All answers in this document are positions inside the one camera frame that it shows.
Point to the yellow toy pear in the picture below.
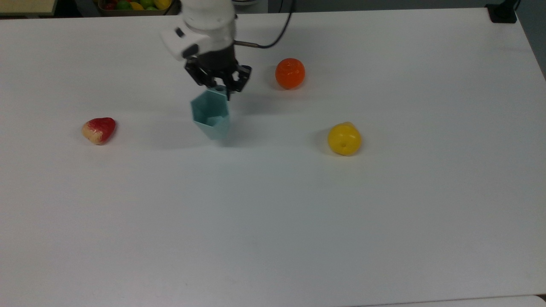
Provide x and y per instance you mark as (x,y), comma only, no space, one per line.
(344,139)

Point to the wooden table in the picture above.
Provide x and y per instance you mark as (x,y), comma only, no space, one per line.
(25,6)

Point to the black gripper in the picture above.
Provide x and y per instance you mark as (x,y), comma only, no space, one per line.
(217,64)

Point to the orange toy fruit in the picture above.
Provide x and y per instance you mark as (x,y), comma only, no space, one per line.
(290,73)

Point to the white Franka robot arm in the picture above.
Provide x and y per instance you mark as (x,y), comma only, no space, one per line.
(209,21)

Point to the black table clamp mount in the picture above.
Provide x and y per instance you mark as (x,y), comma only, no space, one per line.
(502,12)

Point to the tray of toy fruit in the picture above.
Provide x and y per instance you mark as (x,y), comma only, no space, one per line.
(136,6)

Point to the teal hexagonal mug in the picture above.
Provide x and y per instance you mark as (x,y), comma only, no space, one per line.
(211,121)

